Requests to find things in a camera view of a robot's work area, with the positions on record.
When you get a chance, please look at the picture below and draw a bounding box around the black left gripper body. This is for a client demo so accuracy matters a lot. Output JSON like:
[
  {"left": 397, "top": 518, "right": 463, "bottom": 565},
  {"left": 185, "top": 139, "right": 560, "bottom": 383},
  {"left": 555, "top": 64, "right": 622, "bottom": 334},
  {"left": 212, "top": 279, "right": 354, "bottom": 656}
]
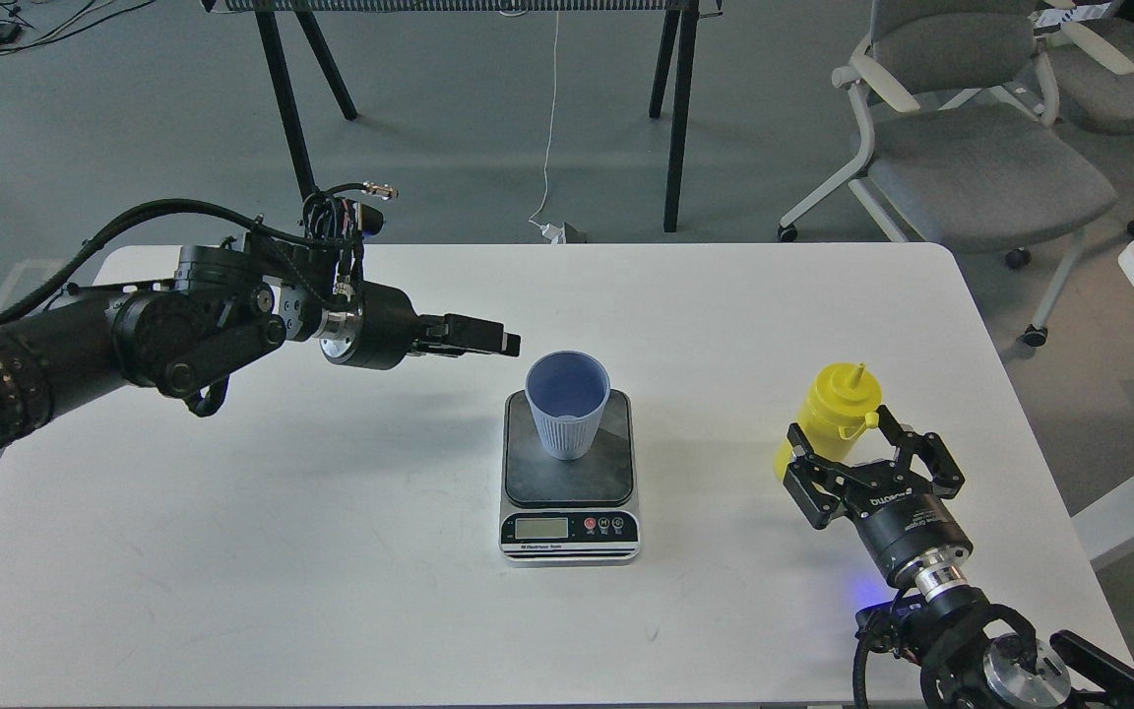
[{"left": 319, "top": 282, "right": 446, "bottom": 369}]

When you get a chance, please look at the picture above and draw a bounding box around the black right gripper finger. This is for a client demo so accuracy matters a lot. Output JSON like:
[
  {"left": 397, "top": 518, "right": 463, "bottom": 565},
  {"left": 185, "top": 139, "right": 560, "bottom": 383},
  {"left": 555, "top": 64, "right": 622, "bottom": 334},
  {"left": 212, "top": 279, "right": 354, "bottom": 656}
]
[
  {"left": 785, "top": 422, "right": 868, "bottom": 530},
  {"left": 877, "top": 405, "right": 964, "bottom": 498}
]

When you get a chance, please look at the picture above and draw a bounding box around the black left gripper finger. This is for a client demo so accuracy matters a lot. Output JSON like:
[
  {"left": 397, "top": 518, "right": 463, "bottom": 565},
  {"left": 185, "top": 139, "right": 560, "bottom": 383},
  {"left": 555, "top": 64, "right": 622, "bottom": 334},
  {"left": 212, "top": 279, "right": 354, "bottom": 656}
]
[
  {"left": 435, "top": 332, "right": 522, "bottom": 357},
  {"left": 445, "top": 314, "right": 505, "bottom": 341}
]

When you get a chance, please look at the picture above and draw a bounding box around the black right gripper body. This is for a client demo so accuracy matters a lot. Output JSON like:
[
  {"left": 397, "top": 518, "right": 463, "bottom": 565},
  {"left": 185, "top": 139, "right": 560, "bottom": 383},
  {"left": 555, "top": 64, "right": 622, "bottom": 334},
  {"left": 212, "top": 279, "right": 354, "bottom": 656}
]
[{"left": 828, "top": 461, "right": 974, "bottom": 591}]

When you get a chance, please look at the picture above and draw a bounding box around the yellow squeeze bottle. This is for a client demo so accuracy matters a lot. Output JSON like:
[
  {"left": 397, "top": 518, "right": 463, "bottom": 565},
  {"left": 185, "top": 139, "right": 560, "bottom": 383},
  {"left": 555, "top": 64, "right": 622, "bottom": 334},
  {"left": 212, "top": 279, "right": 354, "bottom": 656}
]
[{"left": 795, "top": 362, "right": 882, "bottom": 462}]

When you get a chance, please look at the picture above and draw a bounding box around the blue ribbed plastic cup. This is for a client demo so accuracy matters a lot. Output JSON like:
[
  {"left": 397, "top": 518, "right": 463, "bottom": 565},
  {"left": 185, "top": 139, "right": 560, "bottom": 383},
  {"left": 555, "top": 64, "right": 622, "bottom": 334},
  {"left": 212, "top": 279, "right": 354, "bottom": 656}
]
[{"left": 524, "top": 351, "right": 611, "bottom": 461}]

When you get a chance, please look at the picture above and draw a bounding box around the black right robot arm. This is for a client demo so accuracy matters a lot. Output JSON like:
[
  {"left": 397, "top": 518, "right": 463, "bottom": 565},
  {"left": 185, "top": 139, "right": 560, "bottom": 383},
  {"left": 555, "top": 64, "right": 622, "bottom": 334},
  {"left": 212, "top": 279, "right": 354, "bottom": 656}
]
[{"left": 782, "top": 407, "right": 1134, "bottom": 708}]

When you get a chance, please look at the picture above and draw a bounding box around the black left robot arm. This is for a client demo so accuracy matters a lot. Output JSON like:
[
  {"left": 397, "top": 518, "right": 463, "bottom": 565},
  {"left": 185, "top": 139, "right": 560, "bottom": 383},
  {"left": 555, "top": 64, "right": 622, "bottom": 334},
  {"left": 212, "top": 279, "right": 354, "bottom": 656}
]
[{"left": 0, "top": 182, "right": 521, "bottom": 450}]

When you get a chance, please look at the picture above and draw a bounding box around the digital kitchen scale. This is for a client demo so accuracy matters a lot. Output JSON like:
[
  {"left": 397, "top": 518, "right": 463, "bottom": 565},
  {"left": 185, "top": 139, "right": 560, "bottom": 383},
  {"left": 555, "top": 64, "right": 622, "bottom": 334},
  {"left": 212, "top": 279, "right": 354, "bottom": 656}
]
[{"left": 498, "top": 390, "right": 642, "bottom": 566}]

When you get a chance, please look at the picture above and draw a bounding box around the grey office chair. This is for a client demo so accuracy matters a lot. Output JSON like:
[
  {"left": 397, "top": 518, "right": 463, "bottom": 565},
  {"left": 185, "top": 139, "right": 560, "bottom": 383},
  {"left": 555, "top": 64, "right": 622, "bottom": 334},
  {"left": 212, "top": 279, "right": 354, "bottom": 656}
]
[
  {"left": 778, "top": 1, "right": 1117, "bottom": 349},
  {"left": 1032, "top": 1, "right": 1134, "bottom": 237}
]

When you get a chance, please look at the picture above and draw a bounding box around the white hanging cable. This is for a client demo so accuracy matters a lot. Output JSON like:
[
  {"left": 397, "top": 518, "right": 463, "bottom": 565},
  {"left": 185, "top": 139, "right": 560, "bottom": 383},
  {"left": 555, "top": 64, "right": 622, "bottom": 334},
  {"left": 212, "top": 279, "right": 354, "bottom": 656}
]
[{"left": 527, "top": 10, "right": 568, "bottom": 243}]

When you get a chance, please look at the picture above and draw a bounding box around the black metal table frame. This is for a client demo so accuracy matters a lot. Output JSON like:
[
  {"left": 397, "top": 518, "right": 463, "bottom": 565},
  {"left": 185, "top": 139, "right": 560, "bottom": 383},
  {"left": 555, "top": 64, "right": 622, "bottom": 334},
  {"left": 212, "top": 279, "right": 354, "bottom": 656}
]
[{"left": 198, "top": 1, "right": 725, "bottom": 234}]

